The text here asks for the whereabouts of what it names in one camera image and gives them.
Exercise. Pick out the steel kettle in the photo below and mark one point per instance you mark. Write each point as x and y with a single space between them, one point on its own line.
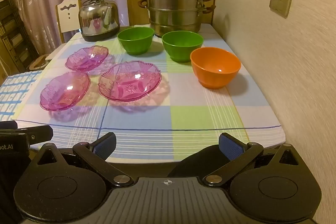
98 19

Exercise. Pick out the orange plastic bowl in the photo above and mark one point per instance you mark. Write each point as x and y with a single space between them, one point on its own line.
215 69

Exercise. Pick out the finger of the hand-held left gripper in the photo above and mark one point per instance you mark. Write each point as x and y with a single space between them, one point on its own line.
40 134
8 125

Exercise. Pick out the beige basket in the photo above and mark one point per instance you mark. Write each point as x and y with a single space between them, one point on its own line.
42 61

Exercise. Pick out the dark shelf rack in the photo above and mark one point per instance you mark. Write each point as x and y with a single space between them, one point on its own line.
13 35

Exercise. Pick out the green plastic bowl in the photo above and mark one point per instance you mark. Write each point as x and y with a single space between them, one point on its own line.
182 47
135 40

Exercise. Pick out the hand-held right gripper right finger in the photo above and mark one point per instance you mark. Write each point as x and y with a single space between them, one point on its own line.
231 146

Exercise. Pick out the white wooden chair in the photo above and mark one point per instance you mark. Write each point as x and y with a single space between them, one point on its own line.
68 14

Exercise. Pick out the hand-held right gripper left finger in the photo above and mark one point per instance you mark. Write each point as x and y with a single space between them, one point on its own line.
105 147

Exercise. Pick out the small pink glass plate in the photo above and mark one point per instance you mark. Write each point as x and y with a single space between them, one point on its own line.
64 91
86 58

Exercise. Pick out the steel steamer pot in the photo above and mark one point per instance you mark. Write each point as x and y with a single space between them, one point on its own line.
174 8

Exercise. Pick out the blue checked cloth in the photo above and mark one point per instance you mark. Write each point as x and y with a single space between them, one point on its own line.
15 92

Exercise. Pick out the checked pastel tablecloth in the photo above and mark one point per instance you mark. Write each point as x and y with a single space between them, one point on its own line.
183 113

